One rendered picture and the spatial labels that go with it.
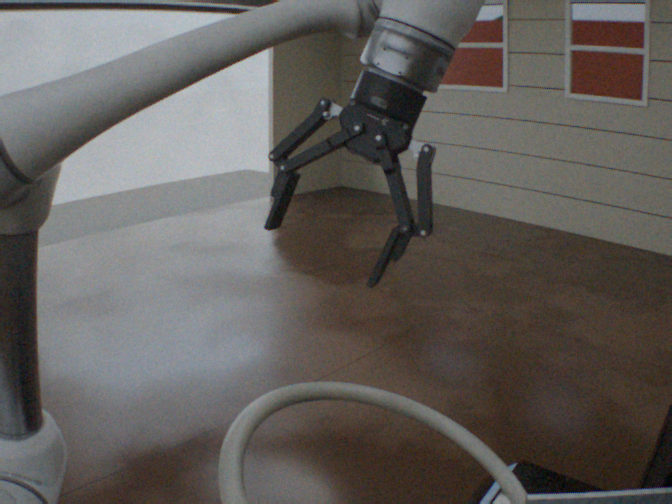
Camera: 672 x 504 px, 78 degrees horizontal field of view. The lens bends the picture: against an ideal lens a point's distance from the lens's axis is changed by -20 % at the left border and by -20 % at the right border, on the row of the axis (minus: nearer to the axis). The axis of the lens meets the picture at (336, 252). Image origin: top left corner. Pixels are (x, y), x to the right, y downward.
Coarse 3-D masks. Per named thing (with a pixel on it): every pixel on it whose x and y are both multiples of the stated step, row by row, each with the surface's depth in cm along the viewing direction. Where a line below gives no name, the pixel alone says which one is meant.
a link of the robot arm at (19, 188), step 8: (0, 160) 39; (0, 168) 40; (8, 168) 40; (0, 176) 40; (8, 176) 41; (16, 176) 41; (0, 184) 41; (8, 184) 42; (16, 184) 42; (24, 184) 43; (0, 192) 42; (8, 192) 43; (16, 192) 44; (0, 200) 43; (8, 200) 47; (0, 208) 49
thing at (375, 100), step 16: (368, 80) 49; (384, 80) 48; (352, 96) 51; (368, 96) 49; (384, 96) 48; (400, 96) 48; (416, 96) 49; (352, 112) 53; (368, 112) 52; (384, 112) 49; (400, 112) 49; (416, 112) 50; (368, 128) 52; (384, 128) 52; (400, 128) 51; (352, 144) 53; (368, 144) 53; (400, 144) 51; (368, 160) 53
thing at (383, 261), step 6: (396, 228) 54; (390, 234) 53; (396, 234) 53; (390, 240) 53; (384, 246) 54; (390, 246) 53; (384, 252) 54; (384, 258) 54; (378, 264) 54; (384, 264) 55; (378, 270) 54; (384, 270) 57; (372, 276) 55; (378, 276) 55; (372, 282) 55; (378, 282) 57
